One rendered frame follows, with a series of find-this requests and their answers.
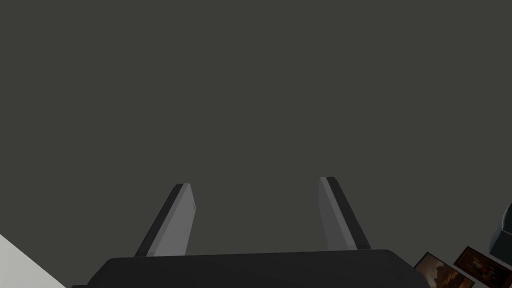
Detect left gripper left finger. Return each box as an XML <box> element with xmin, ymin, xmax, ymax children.
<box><xmin>133</xmin><ymin>183</ymin><xmax>197</xmax><ymax>258</ymax></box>

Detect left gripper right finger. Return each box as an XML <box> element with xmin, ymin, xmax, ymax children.
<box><xmin>317</xmin><ymin>176</ymin><xmax>373</xmax><ymax>251</ymax></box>

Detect pale brown framed picture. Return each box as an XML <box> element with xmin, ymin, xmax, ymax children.
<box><xmin>413</xmin><ymin>251</ymin><xmax>477</xmax><ymax>288</ymax></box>

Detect dark red framed picture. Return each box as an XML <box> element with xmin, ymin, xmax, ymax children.
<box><xmin>453</xmin><ymin>245</ymin><xmax>512</xmax><ymax>288</ymax></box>

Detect dark grey rounded object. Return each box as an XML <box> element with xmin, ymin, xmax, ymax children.
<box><xmin>489</xmin><ymin>202</ymin><xmax>512</xmax><ymax>267</ymax></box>

